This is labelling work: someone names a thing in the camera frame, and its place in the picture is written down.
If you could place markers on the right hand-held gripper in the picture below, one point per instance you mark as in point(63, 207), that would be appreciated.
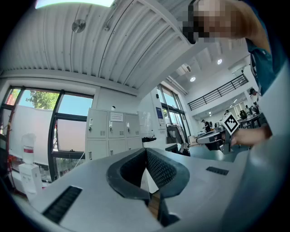
point(230, 123)

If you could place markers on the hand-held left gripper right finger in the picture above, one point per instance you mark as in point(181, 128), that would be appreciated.
point(167, 174)

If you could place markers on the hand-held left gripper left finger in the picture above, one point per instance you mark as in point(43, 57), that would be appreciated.
point(113, 179)

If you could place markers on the grey metal locker wall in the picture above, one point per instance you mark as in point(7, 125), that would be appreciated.
point(99, 127)

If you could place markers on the person's right forearm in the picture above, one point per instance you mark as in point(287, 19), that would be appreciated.
point(251, 137)

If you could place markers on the black mezzanine railing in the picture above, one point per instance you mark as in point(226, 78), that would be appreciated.
point(217, 93)

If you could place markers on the black bag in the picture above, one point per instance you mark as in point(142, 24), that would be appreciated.
point(148, 139)

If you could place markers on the clothes rack with garments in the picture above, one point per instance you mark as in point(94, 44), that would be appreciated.
point(174, 133)

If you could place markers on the large glass storefront window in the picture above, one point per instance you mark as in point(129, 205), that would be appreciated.
point(172, 106)

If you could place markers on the white paper notice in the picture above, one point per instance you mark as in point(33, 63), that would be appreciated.
point(116, 117)

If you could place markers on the person's teal shirt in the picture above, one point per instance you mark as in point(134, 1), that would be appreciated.
point(267, 68)

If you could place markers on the black-framed window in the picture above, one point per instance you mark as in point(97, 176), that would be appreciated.
point(72, 106)

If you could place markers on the white box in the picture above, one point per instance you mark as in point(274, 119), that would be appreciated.
point(29, 179)

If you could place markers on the water bottle with red label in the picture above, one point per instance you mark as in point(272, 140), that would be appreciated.
point(28, 156)

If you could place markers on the person's head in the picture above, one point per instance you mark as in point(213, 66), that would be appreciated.
point(215, 20)

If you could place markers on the round metal ceiling disc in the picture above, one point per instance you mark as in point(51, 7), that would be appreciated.
point(78, 26)

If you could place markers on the long ceiling light panel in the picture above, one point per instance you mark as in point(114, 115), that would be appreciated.
point(74, 3)

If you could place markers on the blue wall poster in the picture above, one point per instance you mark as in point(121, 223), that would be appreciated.
point(160, 115)

